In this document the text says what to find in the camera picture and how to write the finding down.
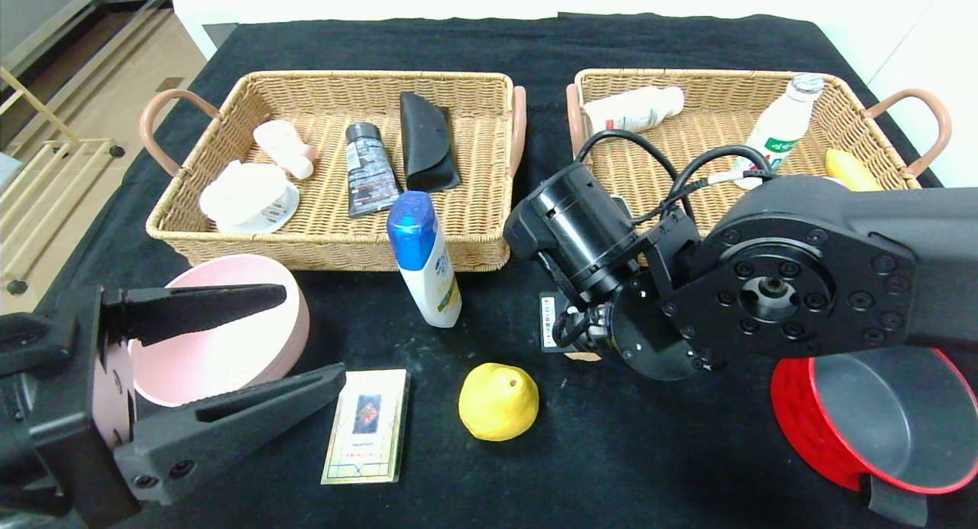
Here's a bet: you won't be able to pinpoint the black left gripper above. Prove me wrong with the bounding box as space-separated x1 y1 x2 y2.
0 282 347 529

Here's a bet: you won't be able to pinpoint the yellow lemon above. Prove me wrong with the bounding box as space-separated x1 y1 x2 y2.
458 362 540 442

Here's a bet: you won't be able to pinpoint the white milk bottle silver cap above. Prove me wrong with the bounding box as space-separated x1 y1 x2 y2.
732 73 824 191

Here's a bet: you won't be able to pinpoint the pink bowl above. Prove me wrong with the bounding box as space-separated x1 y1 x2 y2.
128 254 311 407

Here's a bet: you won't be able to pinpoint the gold bordered card box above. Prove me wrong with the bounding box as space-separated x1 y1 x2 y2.
322 369 412 485

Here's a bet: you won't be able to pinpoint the white plastic soap dish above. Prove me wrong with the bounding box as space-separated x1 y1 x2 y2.
199 161 301 235

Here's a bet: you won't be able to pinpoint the small pink lotion bottle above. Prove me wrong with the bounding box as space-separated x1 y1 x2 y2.
253 119 317 180

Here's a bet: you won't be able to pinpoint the white bottle blue cap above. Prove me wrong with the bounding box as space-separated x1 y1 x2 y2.
386 191 463 329

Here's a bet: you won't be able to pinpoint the black grey squeeze tube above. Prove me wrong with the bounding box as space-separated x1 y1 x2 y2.
345 122 403 219

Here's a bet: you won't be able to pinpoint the beige metal rack on wheels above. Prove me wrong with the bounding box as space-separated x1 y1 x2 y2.
0 65 128 297

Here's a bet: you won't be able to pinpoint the black soft pouch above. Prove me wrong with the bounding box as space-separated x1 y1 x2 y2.
400 92 462 193

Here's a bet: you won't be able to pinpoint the white table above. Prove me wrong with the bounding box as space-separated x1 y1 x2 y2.
173 0 826 62

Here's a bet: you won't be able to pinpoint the dark table cloth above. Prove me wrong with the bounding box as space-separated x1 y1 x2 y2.
0 14 978 529

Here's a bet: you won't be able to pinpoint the white bottle red green label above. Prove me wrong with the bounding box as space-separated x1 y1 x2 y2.
584 86 685 144

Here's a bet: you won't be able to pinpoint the yellow toy banana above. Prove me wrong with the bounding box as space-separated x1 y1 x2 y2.
824 148 886 192

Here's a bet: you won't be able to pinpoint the white cabinet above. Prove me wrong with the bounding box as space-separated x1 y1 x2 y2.
787 0 978 190

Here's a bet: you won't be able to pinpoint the rectangular wicker basket brown handles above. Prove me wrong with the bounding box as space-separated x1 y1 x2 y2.
566 69 953 269
139 71 528 273

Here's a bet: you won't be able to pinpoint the grey metal shelf frame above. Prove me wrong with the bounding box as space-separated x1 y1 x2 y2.
0 0 176 83

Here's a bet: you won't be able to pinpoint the black camera cable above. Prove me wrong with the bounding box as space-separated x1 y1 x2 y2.
573 129 698 224

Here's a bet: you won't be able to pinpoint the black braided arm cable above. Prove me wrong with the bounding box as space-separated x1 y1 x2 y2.
649 144 777 224

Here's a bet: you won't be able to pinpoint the red pot black handles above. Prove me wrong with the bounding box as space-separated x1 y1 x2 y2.
770 349 978 527

